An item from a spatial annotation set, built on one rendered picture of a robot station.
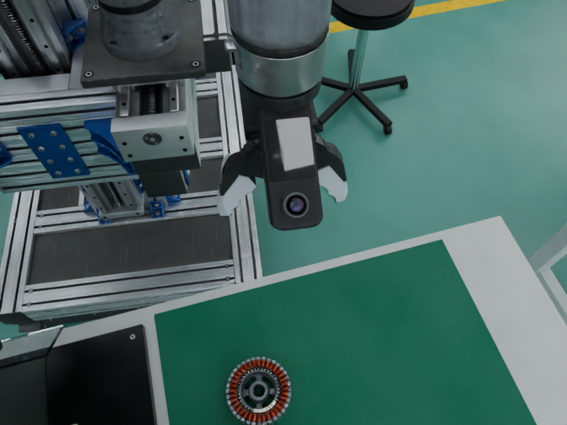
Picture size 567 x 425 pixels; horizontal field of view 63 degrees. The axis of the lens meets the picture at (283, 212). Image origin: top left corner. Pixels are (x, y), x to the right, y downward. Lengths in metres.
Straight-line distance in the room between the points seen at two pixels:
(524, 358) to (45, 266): 1.42
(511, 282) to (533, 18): 2.17
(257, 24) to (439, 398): 0.74
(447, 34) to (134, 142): 2.12
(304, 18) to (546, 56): 2.54
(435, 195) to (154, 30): 1.43
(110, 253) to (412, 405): 1.12
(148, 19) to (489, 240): 0.80
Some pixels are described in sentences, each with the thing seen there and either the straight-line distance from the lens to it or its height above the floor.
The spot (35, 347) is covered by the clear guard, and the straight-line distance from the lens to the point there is 0.67.
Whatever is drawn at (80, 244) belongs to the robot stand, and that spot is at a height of 0.21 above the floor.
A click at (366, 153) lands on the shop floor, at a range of 2.10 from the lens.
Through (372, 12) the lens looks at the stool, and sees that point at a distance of 1.84.
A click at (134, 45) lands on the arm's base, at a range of 0.91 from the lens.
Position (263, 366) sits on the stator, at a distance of 0.86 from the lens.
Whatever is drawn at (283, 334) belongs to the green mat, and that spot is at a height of 0.75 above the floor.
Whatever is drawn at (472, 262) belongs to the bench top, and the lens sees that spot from 1.04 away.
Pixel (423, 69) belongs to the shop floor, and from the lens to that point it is 2.52.
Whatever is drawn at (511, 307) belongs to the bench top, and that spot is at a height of 0.75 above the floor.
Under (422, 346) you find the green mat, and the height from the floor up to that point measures 0.75.
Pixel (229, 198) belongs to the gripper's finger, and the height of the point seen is 1.20.
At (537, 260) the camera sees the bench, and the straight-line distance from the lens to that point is 1.75.
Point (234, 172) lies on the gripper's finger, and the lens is 0.46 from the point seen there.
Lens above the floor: 1.62
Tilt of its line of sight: 59 degrees down
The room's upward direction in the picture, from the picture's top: straight up
